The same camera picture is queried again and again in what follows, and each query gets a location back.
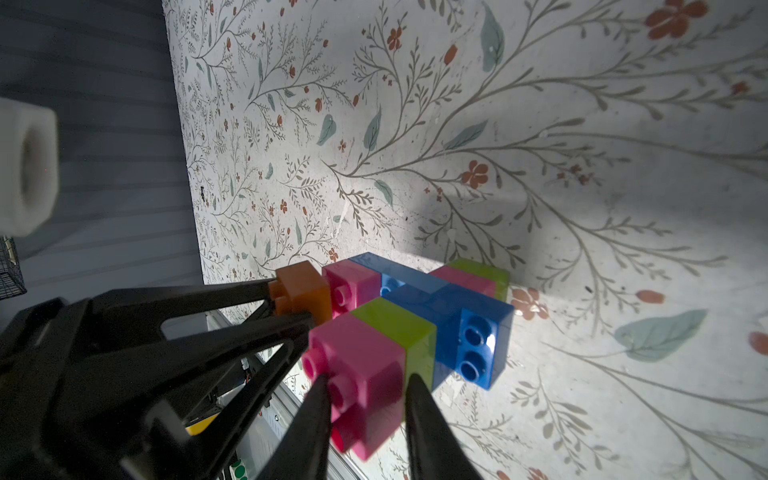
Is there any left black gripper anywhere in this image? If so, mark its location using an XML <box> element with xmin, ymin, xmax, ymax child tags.
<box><xmin>1</xmin><ymin>279</ymin><xmax>314</xmax><ymax>479</ymax></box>

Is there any aluminium rail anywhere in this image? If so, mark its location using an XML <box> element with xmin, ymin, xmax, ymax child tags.
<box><xmin>188</xmin><ymin>347</ymin><xmax>301</xmax><ymax>479</ymax></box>

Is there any floral table mat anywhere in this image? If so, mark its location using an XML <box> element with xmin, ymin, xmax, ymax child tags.
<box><xmin>162</xmin><ymin>1</ymin><xmax>767</xmax><ymax>479</ymax></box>

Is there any light blue long lego brick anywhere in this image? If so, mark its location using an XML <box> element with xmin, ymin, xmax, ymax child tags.
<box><xmin>350</xmin><ymin>252</ymin><xmax>448</xmax><ymax>296</ymax></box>

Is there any green lego brick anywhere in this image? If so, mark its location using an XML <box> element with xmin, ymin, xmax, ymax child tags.
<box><xmin>448</xmin><ymin>258</ymin><xmax>510</xmax><ymax>302</ymax></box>
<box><xmin>352</xmin><ymin>298</ymin><xmax>437</xmax><ymax>389</ymax></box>

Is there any pink lego brick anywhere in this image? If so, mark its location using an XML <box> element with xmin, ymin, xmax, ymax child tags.
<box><xmin>430</xmin><ymin>265</ymin><xmax>496</xmax><ymax>298</ymax></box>
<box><xmin>302</xmin><ymin>313</ymin><xmax>406</xmax><ymax>461</ymax></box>
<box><xmin>322</xmin><ymin>260</ymin><xmax>382</xmax><ymax>318</ymax></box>

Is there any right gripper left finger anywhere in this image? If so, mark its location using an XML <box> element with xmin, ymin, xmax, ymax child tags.
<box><xmin>257</xmin><ymin>374</ymin><xmax>331</xmax><ymax>480</ymax></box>

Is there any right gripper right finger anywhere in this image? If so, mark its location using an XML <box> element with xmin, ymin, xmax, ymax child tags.
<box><xmin>405</xmin><ymin>374</ymin><xmax>481</xmax><ymax>480</ymax></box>

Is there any orange lego brick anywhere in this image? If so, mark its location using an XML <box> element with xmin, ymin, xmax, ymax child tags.
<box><xmin>268</xmin><ymin>261</ymin><xmax>332</xmax><ymax>326</ymax></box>

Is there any black wire wall basket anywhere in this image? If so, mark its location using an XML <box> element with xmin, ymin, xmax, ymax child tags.
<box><xmin>0</xmin><ymin>236</ymin><xmax>27</xmax><ymax>300</ymax></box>

